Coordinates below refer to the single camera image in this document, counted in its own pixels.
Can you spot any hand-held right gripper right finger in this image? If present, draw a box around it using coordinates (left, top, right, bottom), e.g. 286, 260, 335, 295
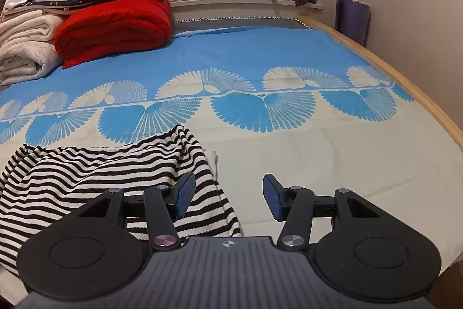
263, 173, 377, 252

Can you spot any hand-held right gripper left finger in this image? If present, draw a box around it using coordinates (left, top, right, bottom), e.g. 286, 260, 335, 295
78, 171, 196, 252

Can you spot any black white striped garment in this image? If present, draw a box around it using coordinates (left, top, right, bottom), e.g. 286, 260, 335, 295
0, 124, 242, 277

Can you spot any blue cream printed bedsheet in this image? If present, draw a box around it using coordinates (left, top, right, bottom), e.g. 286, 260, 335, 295
0, 25, 463, 281

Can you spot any red knitted blanket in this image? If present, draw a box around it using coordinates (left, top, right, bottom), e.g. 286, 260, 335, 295
54, 0, 173, 70

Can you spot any white windowsill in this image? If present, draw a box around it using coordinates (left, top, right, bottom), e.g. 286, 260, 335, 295
168, 0, 322, 21

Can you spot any purple board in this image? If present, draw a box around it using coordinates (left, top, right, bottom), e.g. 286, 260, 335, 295
335, 0, 370, 46

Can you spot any folded cream quilt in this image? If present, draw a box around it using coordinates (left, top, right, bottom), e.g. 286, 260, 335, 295
0, 10, 64, 86

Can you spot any dark patterned folded blanket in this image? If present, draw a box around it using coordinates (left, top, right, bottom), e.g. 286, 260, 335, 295
2, 0, 140, 18

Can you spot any wooden bed frame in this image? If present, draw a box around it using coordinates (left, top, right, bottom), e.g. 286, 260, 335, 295
297, 15, 463, 150

